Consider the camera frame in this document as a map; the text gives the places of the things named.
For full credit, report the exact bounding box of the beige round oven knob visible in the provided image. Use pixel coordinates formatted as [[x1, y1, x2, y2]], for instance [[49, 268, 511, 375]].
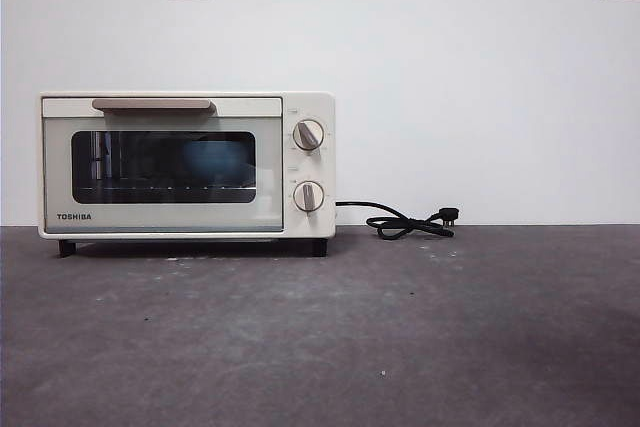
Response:
[[291, 180, 326, 217], [291, 119, 326, 153]]

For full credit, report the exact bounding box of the blue ribbed bowl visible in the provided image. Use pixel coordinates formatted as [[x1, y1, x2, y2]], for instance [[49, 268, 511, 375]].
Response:
[[180, 139, 252, 184]]

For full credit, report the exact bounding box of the glass oven door with handle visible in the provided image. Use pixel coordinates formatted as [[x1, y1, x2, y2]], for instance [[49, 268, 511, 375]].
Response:
[[41, 96, 284, 235]]

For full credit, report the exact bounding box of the cream Toshiba toaster oven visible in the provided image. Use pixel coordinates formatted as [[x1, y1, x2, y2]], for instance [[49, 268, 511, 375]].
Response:
[[38, 91, 337, 259]]

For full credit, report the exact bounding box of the black power cable with plug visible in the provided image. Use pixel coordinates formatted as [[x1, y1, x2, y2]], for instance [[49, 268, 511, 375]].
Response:
[[334, 200, 462, 242]]

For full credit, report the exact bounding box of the metal wire oven rack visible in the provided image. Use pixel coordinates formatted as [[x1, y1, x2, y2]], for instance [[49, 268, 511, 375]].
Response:
[[74, 177, 256, 196]]

